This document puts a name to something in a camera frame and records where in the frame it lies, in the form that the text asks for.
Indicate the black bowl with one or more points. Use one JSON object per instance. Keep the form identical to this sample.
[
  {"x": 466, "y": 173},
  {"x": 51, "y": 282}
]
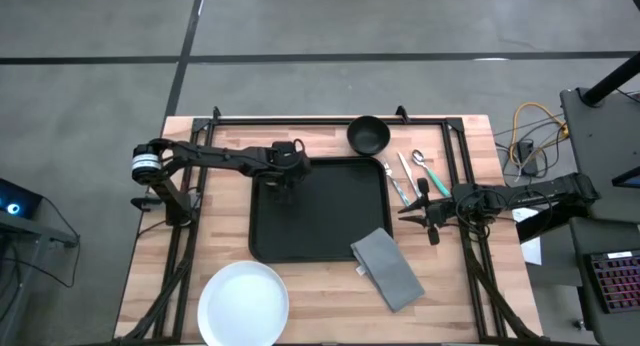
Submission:
[{"x": 368, "y": 135}]

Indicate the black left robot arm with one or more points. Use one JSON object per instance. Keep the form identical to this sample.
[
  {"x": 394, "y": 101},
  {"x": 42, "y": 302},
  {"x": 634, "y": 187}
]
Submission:
[{"x": 215, "y": 158}]

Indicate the white paper sheet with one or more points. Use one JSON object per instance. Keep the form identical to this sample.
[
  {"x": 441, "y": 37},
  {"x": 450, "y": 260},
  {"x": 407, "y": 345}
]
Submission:
[{"x": 532, "y": 248}]

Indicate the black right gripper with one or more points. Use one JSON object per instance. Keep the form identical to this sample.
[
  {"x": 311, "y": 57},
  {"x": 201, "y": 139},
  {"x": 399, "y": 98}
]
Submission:
[{"x": 440, "y": 206}]

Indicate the black power adapter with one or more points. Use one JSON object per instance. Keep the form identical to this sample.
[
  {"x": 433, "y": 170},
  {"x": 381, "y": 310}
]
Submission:
[{"x": 526, "y": 153}]

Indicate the dark metal cart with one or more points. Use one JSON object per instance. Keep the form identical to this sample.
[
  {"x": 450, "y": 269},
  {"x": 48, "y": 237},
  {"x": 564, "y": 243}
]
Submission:
[{"x": 30, "y": 231}]

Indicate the grey desk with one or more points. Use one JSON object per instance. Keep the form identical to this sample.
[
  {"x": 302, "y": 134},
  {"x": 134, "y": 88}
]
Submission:
[{"x": 600, "y": 151}]

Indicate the backlit keyboard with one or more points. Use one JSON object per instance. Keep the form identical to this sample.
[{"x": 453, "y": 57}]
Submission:
[{"x": 617, "y": 281}]

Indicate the black plastic tray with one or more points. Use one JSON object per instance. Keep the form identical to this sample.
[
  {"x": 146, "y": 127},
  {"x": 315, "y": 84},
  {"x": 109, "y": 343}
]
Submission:
[{"x": 330, "y": 211}]

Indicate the black pole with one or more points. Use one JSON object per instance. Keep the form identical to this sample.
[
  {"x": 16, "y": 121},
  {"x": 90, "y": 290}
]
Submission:
[{"x": 612, "y": 81}]

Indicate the computer with blue light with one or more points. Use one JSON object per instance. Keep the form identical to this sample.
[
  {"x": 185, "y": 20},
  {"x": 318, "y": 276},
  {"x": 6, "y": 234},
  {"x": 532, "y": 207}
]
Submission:
[{"x": 15, "y": 201}]

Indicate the white round plate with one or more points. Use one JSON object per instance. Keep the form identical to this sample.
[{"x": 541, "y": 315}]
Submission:
[{"x": 242, "y": 306}]

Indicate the dark desk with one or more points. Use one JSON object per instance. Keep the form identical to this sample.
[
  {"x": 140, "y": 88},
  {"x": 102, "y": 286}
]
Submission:
[{"x": 580, "y": 286}]

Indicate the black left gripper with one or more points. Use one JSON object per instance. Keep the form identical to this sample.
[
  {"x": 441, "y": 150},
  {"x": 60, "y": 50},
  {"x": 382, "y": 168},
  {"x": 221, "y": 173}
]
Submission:
[{"x": 285, "y": 163}]

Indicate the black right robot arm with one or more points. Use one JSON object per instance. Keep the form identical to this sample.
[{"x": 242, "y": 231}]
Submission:
[{"x": 550, "y": 191}]

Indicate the black metal table frame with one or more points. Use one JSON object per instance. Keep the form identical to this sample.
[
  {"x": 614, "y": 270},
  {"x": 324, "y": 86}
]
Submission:
[{"x": 325, "y": 121}]

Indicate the grey napkin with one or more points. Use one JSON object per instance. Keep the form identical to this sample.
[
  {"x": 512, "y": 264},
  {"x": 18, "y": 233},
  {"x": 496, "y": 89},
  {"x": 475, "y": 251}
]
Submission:
[{"x": 387, "y": 268}]

